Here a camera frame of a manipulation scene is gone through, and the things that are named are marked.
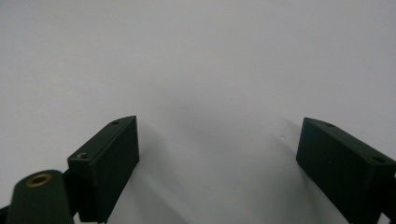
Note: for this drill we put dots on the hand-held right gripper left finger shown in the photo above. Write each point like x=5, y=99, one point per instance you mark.
x=106, y=168

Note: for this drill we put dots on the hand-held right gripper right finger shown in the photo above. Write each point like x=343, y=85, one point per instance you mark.
x=345, y=168

